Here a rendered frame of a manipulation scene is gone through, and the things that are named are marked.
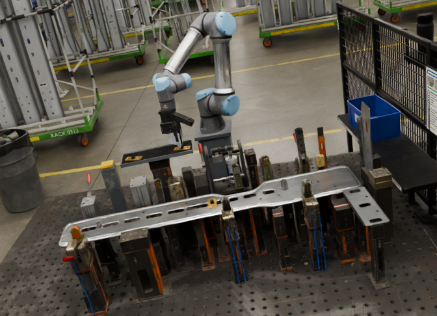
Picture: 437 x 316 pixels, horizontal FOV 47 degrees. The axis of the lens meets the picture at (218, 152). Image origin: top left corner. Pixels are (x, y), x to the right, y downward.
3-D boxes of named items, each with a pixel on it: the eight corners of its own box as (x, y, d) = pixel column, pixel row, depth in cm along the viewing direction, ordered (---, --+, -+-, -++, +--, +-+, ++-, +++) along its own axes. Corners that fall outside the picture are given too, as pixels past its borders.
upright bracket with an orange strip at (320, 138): (326, 216, 256) (317, 128, 235) (326, 215, 257) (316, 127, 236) (332, 215, 256) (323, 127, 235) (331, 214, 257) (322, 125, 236)
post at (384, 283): (376, 290, 203) (372, 231, 191) (366, 273, 213) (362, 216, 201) (391, 287, 203) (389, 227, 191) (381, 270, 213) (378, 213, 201)
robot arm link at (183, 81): (177, 71, 253) (160, 78, 246) (191, 72, 245) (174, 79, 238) (180, 85, 256) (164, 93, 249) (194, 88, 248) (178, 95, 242)
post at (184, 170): (198, 238, 259) (181, 171, 243) (197, 233, 264) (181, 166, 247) (207, 237, 259) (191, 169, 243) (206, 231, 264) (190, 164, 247)
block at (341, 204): (338, 266, 220) (333, 212, 209) (331, 251, 230) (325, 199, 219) (359, 261, 220) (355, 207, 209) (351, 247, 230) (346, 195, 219)
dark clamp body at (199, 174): (205, 244, 254) (189, 179, 238) (203, 230, 266) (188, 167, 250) (225, 240, 254) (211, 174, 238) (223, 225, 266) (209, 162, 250)
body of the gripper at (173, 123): (166, 129, 254) (160, 106, 249) (182, 127, 252) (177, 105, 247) (162, 135, 247) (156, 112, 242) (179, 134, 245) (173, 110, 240)
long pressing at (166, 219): (56, 251, 219) (54, 249, 218) (66, 224, 239) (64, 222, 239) (364, 188, 220) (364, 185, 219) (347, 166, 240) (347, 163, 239)
